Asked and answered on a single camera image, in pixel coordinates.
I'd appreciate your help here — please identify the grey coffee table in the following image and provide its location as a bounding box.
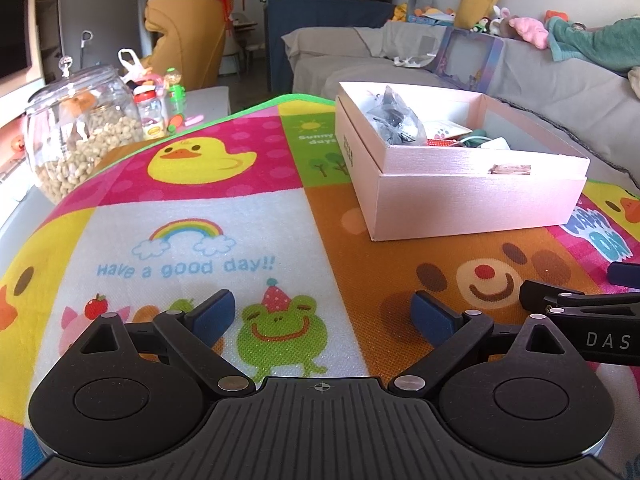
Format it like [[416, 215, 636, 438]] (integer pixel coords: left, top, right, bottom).
[[185, 86, 231, 124]]

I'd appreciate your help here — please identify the teal plastic tool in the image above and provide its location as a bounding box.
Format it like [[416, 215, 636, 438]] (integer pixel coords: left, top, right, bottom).
[[460, 130, 494, 149]]

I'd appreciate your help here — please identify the pink plush toy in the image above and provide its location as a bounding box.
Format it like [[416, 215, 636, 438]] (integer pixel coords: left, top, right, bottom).
[[510, 16, 550, 50]]

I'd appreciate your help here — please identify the white bunny plush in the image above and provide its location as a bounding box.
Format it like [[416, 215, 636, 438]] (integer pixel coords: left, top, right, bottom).
[[487, 5, 511, 36]]

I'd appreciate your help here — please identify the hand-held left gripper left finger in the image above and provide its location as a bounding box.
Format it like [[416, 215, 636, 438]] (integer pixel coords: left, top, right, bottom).
[[75, 289, 258, 397]]

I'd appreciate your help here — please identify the teal blanket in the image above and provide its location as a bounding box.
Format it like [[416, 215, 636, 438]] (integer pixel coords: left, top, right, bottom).
[[545, 16, 640, 72]]

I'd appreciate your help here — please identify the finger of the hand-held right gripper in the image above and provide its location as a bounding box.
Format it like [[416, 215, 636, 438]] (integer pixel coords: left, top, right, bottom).
[[607, 261, 640, 287], [519, 282, 640, 318]]

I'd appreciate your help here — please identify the black television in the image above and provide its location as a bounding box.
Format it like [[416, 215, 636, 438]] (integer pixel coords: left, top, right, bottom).
[[0, 0, 34, 81]]

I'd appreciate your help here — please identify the green toy figure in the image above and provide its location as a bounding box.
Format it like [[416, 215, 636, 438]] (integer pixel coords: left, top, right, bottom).
[[166, 66, 187, 116]]

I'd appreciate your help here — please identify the white plastic bag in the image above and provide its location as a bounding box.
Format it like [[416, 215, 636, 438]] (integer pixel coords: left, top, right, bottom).
[[117, 49, 151, 81]]

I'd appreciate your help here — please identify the clear plastic bag with cable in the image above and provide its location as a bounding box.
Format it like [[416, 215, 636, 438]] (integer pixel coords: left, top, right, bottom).
[[365, 85, 429, 146]]

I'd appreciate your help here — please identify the yellow covered armchair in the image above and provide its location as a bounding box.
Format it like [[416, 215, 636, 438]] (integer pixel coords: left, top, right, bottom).
[[145, 0, 232, 96]]

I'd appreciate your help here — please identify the colourful printed play mat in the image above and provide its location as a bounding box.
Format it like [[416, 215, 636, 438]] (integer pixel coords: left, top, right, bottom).
[[0, 94, 640, 480]]

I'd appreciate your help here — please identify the grey covered sofa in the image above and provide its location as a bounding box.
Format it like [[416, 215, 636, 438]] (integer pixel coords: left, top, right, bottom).
[[282, 25, 640, 196]]

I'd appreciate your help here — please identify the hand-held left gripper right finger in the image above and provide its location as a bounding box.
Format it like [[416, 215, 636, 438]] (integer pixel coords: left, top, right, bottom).
[[389, 290, 585, 396]]

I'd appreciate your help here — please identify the purple window gift box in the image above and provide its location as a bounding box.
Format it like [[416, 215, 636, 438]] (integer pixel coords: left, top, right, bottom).
[[432, 27, 506, 94]]

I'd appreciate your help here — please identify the clear plastic packaging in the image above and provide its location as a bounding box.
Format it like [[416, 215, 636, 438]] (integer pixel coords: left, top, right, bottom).
[[394, 54, 437, 69]]

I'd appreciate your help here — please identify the small red-lidded plastic jar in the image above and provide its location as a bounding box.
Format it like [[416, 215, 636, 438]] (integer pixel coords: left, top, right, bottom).
[[132, 85, 166, 141]]

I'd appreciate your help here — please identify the pink cardboard box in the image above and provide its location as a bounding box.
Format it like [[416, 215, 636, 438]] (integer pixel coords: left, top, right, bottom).
[[334, 81, 591, 242]]

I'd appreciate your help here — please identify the large glass jar with nuts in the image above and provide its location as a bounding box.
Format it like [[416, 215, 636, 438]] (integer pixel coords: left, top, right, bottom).
[[22, 57, 146, 206]]

